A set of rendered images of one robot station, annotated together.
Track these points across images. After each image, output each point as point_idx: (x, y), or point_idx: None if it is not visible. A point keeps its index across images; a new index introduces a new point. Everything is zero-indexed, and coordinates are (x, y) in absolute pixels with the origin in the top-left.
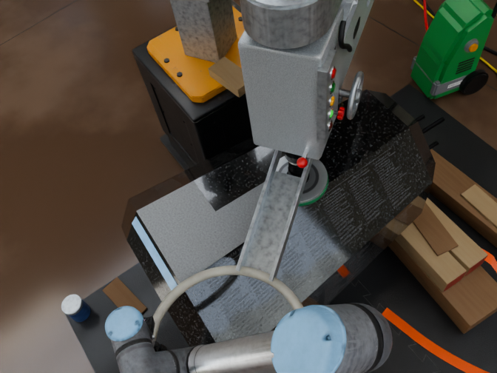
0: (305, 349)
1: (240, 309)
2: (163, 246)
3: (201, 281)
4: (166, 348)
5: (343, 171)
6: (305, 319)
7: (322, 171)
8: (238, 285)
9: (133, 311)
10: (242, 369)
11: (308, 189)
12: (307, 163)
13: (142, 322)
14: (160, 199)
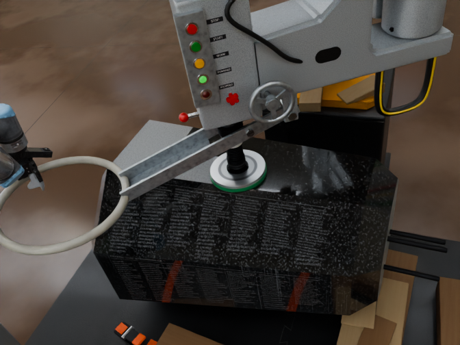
0: None
1: (126, 220)
2: (131, 144)
3: (103, 166)
4: (40, 174)
5: (272, 191)
6: None
7: (254, 176)
8: (136, 202)
9: (5, 109)
10: None
11: (230, 178)
12: (184, 120)
13: (1, 117)
14: (165, 122)
